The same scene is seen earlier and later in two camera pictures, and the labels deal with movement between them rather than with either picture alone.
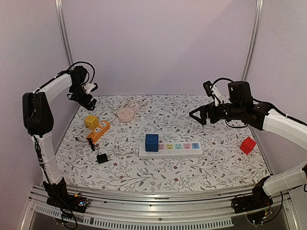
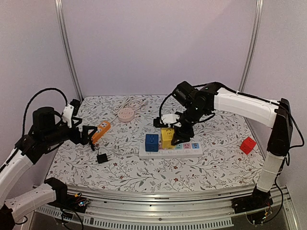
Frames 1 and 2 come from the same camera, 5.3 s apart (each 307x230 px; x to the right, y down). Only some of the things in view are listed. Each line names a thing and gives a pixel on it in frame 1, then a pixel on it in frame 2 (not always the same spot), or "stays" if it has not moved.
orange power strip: [100, 130] stays
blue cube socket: [151, 143] stays
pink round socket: [125, 115] stays
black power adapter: [101, 158] stays
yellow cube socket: [91, 121] to [167, 134]
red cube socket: [247, 145] stays
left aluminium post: [63, 33] stays
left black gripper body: [79, 96] to [75, 138]
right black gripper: [210, 114] to [183, 131]
